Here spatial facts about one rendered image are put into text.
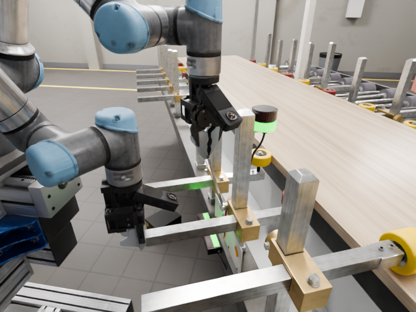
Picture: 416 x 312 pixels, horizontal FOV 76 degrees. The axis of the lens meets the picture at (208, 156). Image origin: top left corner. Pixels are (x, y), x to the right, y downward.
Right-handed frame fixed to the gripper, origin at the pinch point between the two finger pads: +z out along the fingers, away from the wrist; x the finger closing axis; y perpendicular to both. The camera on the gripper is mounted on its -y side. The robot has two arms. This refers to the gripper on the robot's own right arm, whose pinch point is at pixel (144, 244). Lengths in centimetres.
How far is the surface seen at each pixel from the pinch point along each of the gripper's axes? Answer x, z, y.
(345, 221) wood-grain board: 11.7, -8.5, -47.7
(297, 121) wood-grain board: -51, -9, -72
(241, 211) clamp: -1.1, -5.1, -26.0
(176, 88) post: -127, -8, -26
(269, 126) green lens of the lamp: -0.9, -29.2, -31.0
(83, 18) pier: -744, -40, 119
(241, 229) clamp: 4.6, -4.2, -23.9
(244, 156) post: -2.2, -21.2, -25.9
